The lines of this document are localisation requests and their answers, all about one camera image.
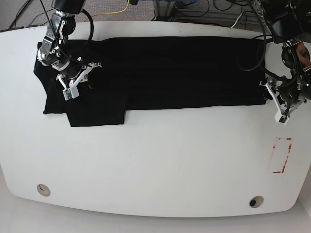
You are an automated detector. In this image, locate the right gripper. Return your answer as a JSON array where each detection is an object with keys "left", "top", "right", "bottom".
[{"left": 59, "top": 63, "right": 95, "bottom": 90}]

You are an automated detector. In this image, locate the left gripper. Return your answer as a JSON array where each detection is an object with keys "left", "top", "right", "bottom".
[{"left": 262, "top": 84, "right": 306, "bottom": 107}]

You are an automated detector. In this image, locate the black t-shirt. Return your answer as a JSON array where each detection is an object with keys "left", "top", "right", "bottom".
[{"left": 34, "top": 36, "right": 267, "bottom": 127}]

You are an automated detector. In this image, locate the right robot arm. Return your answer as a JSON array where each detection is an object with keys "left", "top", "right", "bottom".
[{"left": 37, "top": 0, "right": 94, "bottom": 88}]

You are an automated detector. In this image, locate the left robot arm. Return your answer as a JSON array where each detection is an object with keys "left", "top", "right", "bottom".
[{"left": 252, "top": 0, "right": 311, "bottom": 107}]

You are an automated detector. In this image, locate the red tape rectangle marking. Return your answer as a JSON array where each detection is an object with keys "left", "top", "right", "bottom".
[{"left": 269, "top": 138, "right": 293, "bottom": 174}]

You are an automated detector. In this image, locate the right table grommet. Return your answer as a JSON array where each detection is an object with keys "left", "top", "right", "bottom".
[{"left": 249, "top": 196, "right": 264, "bottom": 208}]

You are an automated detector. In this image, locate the table grommet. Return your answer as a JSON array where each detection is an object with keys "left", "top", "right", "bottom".
[
  {"left": 37, "top": 184, "right": 51, "bottom": 197},
  {"left": 249, "top": 196, "right": 264, "bottom": 208}
]

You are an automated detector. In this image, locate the left table grommet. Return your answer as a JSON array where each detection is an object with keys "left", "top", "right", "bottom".
[{"left": 37, "top": 184, "right": 51, "bottom": 197}]

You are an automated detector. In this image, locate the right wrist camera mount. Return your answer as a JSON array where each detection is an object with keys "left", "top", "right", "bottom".
[{"left": 56, "top": 63, "right": 102, "bottom": 100}]

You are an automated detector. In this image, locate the black cable loop right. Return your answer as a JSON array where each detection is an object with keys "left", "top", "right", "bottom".
[{"left": 237, "top": 36, "right": 274, "bottom": 72}]

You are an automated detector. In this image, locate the black cable loop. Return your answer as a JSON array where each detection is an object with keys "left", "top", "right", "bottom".
[
  {"left": 237, "top": 36, "right": 274, "bottom": 72},
  {"left": 81, "top": 8, "right": 95, "bottom": 49}
]

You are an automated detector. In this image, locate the black cable loop left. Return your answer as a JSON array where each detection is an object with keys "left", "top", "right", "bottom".
[{"left": 81, "top": 8, "right": 95, "bottom": 49}]

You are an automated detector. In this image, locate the white cable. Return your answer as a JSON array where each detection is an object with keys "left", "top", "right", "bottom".
[{"left": 230, "top": 12, "right": 245, "bottom": 29}]

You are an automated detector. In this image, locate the yellow cable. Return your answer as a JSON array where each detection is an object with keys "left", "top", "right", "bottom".
[{"left": 84, "top": 0, "right": 131, "bottom": 23}]

